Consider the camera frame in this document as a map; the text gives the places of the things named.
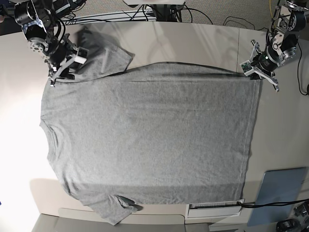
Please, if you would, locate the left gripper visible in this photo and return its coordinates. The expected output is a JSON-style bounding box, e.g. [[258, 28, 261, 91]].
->
[[250, 40, 280, 92]]

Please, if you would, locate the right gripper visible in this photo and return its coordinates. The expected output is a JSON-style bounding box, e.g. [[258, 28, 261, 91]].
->
[[44, 33, 78, 87]]

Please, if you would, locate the grey T-shirt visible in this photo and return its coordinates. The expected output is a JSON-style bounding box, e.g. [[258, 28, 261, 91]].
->
[[40, 29, 261, 225]]

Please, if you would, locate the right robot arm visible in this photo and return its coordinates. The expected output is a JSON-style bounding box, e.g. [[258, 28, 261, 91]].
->
[[14, 0, 81, 86]]

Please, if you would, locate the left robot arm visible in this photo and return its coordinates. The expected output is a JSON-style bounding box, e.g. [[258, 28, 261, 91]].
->
[[240, 0, 309, 92]]

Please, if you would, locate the blue-grey mat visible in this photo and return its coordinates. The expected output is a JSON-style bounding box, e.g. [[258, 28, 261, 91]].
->
[[247, 167, 308, 227]]

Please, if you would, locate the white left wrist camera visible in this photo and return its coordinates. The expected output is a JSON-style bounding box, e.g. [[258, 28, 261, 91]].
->
[[240, 60, 253, 73]]

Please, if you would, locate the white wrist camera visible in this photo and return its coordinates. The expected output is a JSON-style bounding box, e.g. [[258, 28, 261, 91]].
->
[[73, 47, 88, 64], [240, 60, 253, 73]]

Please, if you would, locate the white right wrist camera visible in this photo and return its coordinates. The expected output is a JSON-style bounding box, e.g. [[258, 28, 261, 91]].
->
[[73, 47, 88, 64]]

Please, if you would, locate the black cable at right edge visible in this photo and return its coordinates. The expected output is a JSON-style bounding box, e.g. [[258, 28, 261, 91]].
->
[[297, 36, 309, 96]]

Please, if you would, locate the yellow cable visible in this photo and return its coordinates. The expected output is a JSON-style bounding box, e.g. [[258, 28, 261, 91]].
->
[[267, 0, 277, 24]]

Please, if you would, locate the black stand with cables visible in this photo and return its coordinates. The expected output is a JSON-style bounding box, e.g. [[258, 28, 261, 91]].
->
[[125, 3, 213, 25]]

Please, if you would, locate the black cable over table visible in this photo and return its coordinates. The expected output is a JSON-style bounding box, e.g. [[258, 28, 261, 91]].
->
[[238, 199, 309, 209]]

